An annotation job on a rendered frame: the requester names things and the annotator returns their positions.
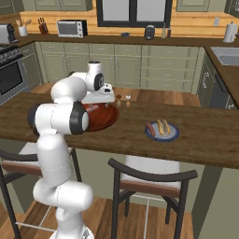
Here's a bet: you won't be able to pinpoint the steel oven with hob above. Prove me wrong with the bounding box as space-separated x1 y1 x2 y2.
0 43 25 105

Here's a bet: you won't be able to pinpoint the white paper towel roll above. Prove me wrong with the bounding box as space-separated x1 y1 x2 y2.
222 21 239 44

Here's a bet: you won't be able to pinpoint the red-brown wooden bowl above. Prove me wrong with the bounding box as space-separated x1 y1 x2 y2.
81 102 120 133

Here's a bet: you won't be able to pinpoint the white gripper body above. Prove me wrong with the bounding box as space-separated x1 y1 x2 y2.
81 91 115 105

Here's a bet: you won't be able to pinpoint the green wall cupboards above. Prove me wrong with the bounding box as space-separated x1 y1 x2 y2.
175 0 239 18
0 0 94 15

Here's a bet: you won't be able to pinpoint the white-topped salt shaker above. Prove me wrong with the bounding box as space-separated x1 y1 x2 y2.
124 94 132 109

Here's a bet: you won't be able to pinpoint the grey coffee machine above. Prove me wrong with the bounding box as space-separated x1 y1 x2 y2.
0 22 20 45

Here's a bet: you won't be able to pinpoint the dark dishwasher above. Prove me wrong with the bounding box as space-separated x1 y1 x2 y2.
207 72 232 110

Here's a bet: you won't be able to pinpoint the white toaster oven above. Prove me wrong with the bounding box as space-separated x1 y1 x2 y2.
56 19 89 39

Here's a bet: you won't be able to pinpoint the yellow hot dog bun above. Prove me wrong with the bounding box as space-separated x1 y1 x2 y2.
156 119 172 136

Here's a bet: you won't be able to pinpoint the dark grey jar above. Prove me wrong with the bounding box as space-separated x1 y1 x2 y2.
144 24 156 41

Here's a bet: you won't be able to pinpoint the blue-rimmed plate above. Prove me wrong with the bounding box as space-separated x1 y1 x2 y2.
144 120 180 143

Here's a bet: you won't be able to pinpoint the dark red knife block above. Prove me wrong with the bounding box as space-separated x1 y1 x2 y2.
36 17 50 35

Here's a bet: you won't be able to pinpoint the black-framed window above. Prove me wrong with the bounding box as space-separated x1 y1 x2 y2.
95 0 174 29

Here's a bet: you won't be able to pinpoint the pale tall bottle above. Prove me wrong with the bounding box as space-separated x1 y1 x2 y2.
161 22 168 39

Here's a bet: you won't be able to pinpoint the green base cupboard run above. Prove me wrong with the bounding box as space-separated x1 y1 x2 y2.
20 41 205 93

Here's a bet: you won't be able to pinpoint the steel sink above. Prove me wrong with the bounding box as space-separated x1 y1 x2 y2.
210 46 239 67

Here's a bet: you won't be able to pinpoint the white pot with tools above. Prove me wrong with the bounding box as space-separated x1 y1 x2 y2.
15 19 33 38

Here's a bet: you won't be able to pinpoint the dark wooden bar stool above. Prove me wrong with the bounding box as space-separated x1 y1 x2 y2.
107 155 199 239
0 141 83 239

